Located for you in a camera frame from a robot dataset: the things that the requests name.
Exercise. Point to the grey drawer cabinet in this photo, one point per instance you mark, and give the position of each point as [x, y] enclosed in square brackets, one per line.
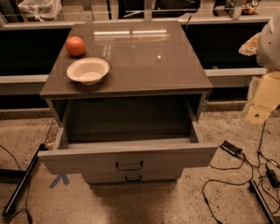
[146, 59]

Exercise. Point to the black top drawer handle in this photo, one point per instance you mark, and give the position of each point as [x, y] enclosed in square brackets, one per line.
[129, 167]

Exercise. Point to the black lower drawer handle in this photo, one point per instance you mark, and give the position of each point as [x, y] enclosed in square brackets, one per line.
[133, 179]

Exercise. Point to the white bowl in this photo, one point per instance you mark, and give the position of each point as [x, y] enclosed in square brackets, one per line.
[88, 71]

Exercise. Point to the black bar right floor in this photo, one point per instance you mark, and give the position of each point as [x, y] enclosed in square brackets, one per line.
[272, 219]

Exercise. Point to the black bar left floor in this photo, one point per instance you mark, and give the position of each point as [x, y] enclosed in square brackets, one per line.
[24, 176]

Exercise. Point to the white plastic bag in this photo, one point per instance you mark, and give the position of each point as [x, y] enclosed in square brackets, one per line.
[41, 9]

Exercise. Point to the lower drawer front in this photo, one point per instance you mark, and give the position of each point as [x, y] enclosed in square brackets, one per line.
[116, 177]

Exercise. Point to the black drawer handle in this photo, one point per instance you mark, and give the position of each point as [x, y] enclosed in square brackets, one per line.
[133, 179]
[129, 167]

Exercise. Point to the black power adapter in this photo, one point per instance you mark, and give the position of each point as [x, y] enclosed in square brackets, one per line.
[272, 178]
[231, 149]

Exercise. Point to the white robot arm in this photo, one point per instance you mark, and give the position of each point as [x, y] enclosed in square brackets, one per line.
[265, 45]

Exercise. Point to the black bar floor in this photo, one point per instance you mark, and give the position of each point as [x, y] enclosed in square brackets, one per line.
[272, 219]
[24, 176]

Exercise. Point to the orange fruit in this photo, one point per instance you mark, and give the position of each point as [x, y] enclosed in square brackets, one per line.
[75, 46]

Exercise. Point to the drawer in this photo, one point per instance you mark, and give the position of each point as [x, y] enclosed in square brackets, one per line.
[160, 131]
[116, 177]

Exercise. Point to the wire mesh basket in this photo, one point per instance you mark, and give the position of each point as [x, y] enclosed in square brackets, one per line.
[51, 135]

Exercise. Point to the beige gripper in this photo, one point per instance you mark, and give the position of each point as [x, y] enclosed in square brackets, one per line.
[269, 46]

